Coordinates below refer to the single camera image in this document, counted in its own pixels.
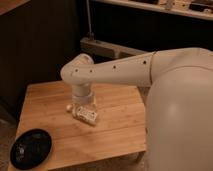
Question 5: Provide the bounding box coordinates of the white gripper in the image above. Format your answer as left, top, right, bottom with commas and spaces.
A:
72, 93, 96, 114

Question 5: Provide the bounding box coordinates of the clear labelled plastic bottle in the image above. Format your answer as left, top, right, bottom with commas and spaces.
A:
66, 105, 98, 125

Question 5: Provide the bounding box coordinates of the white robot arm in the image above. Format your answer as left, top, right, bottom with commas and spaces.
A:
61, 47, 213, 171

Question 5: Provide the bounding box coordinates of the black ceramic bowl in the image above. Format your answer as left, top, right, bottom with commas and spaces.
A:
10, 129, 52, 170

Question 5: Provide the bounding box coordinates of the grey wooden beam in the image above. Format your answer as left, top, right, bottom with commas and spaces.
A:
80, 37, 144, 59

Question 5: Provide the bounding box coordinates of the wooden table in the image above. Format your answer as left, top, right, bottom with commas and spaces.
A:
17, 81, 146, 171

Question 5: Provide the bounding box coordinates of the metal vertical pole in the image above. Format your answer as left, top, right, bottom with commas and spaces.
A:
86, 0, 94, 40

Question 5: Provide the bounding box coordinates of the upper wooden shelf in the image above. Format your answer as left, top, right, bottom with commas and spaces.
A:
93, 0, 213, 21

